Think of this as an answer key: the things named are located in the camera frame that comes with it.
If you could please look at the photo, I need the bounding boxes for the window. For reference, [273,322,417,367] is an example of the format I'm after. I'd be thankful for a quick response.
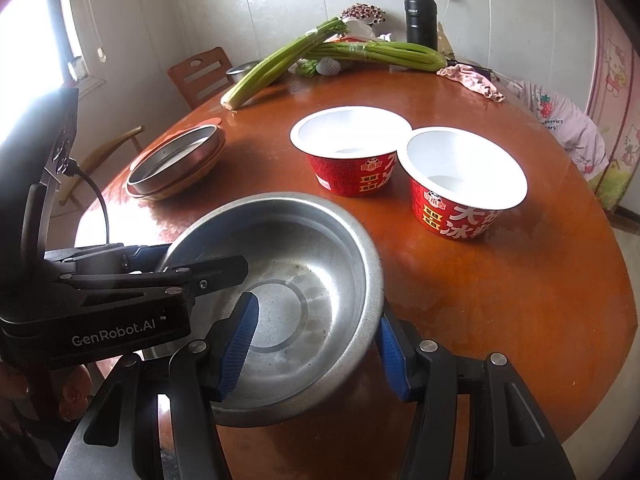
[0,0,83,128]

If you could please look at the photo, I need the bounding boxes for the pink child jacket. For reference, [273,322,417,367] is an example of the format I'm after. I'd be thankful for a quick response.
[515,79,608,191]

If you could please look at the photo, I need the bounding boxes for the pink frilly cloth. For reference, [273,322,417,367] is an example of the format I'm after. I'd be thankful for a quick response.
[436,63,507,104]

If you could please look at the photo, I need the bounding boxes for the white plastic bag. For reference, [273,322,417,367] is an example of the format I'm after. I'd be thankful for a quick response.
[345,17,396,43]

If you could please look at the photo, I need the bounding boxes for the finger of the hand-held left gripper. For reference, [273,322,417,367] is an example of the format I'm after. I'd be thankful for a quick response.
[44,242,173,275]
[60,255,249,307]

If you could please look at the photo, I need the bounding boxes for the wooden chair back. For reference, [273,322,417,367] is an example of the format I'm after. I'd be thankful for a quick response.
[166,46,235,111]

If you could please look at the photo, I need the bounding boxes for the wooden armchair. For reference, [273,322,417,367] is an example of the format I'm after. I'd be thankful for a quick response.
[60,125,146,206]

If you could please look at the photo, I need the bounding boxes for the pink cartoon printed panel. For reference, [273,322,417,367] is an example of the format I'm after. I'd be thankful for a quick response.
[585,0,640,236]

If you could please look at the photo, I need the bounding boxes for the white charger cable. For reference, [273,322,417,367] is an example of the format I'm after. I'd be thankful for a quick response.
[437,0,453,53]

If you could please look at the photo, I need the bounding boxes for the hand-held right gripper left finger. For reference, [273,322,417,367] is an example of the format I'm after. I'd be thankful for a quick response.
[54,291,261,480]

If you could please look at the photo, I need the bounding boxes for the black thermos bottle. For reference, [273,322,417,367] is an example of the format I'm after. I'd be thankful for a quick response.
[405,0,440,52]

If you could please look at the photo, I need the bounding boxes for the large steel bowl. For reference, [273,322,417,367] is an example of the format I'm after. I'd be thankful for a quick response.
[157,191,385,426]

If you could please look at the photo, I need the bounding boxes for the person's left hand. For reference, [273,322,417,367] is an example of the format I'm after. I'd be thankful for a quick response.
[57,364,93,422]

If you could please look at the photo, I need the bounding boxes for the small steel bowl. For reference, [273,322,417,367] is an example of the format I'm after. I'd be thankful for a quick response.
[225,60,261,81]

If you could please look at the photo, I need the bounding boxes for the celery bunch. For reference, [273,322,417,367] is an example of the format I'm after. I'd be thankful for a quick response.
[221,17,348,110]
[305,40,448,73]

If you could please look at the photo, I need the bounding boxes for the black cable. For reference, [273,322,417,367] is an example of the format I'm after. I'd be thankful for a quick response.
[65,157,111,247]

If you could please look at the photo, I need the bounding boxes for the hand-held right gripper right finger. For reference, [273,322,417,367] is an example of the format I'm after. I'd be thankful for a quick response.
[375,310,573,480]

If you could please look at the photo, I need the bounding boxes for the orange plastic plate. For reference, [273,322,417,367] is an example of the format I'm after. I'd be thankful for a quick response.
[125,118,227,203]

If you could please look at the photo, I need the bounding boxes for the speckled bouquet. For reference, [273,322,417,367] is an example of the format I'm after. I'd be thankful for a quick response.
[341,3,385,26]

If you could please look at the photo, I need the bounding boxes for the yellow shell-shaped plate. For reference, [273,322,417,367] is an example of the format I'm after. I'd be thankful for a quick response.
[125,130,227,202]

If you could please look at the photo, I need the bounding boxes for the round metal plate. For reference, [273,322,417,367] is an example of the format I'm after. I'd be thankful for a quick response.
[127,125,223,195]

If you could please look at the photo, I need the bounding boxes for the red white paper bowl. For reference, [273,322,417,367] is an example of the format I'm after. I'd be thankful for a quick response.
[290,106,413,198]
[404,126,529,244]

